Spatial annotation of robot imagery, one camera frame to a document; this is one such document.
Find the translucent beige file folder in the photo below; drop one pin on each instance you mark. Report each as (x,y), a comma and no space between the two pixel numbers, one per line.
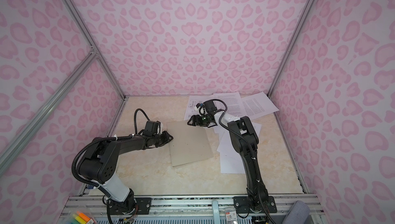
(189,144)

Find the highlighter marker pack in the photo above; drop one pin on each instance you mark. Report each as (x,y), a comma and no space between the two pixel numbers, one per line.
(80,218)

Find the diagonal aluminium frame bar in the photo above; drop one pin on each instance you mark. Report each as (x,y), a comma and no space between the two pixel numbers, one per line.
(20,141)

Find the corner aluminium post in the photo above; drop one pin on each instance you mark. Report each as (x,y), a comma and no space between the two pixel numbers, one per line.
(83,28)
(301,22)

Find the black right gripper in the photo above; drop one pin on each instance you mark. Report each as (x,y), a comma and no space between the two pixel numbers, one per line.
(195,117)

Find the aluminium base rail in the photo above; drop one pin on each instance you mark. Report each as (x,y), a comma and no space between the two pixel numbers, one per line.
(165,209)

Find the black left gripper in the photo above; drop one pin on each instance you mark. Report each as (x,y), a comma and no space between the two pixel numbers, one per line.
(167,138)

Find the blank white paper sheet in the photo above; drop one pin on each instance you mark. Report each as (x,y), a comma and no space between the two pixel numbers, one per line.
(230,160)

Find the right printed text sheet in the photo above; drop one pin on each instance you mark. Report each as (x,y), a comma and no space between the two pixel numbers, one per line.
(258,105)

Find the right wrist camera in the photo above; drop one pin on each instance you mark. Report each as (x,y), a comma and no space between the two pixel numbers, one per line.
(207,107)

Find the grey foam roll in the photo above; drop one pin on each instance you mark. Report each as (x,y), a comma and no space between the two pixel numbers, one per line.
(298,213)

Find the technical drawing paper sheet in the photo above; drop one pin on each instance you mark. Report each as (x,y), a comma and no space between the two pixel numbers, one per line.
(191,108)

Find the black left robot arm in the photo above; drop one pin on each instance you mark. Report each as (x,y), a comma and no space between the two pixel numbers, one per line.
(96,163)

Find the right corner aluminium post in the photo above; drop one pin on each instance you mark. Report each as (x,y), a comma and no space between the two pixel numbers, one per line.
(301,22)

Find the left corner aluminium post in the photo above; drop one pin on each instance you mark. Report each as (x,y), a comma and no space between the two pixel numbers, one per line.
(83,28)

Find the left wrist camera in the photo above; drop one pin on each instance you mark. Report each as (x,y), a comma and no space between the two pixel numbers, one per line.
(152,128)

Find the central printed text sheet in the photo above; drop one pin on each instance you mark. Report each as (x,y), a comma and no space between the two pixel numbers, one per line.
(235,107)

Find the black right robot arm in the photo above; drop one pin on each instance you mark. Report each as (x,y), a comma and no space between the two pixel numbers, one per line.
(245,142)

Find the small labelled plastic bag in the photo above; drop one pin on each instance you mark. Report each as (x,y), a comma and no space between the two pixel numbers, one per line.
(231,215)

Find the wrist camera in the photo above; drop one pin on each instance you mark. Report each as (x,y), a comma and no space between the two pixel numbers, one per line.
(152,128)
(207,107)

